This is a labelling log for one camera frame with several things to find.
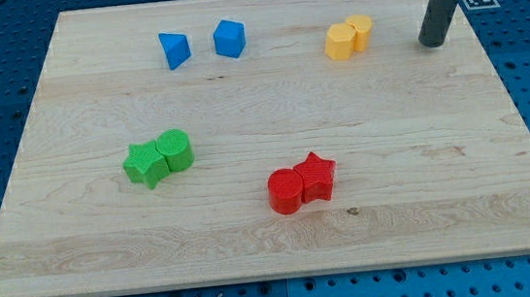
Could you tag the green star block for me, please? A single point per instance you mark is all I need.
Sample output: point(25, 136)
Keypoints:
point(146, 164)

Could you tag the yellow rounded block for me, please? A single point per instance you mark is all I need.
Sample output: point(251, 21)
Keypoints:
point(363, 27)

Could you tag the blue triangular prism block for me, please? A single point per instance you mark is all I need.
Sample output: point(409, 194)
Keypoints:
point(176, 49)

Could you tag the light wooden board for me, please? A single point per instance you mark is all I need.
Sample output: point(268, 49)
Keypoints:
point(432, 157)

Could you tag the blue cube block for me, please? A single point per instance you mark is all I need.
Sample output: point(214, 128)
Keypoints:
point(229, 38)

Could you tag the red cylinder block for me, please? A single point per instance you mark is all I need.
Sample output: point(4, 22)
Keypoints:
point(285, 189)

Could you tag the yellow hexagon block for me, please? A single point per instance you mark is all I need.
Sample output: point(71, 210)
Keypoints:
point(340, 41)

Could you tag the red star block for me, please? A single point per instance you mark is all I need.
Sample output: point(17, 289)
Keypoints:
point(317, 176)

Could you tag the green cylinder block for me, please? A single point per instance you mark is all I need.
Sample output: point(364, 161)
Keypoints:
point(174, 145)

